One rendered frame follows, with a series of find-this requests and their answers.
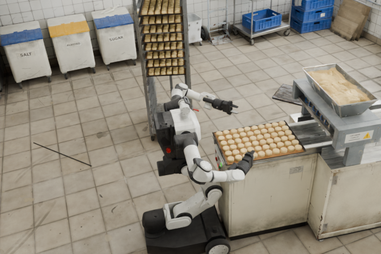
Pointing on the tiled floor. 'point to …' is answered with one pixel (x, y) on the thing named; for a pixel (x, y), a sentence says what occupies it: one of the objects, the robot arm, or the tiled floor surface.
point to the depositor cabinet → (343, 191)
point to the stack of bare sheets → (286, 94)
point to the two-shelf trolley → (253, 11)
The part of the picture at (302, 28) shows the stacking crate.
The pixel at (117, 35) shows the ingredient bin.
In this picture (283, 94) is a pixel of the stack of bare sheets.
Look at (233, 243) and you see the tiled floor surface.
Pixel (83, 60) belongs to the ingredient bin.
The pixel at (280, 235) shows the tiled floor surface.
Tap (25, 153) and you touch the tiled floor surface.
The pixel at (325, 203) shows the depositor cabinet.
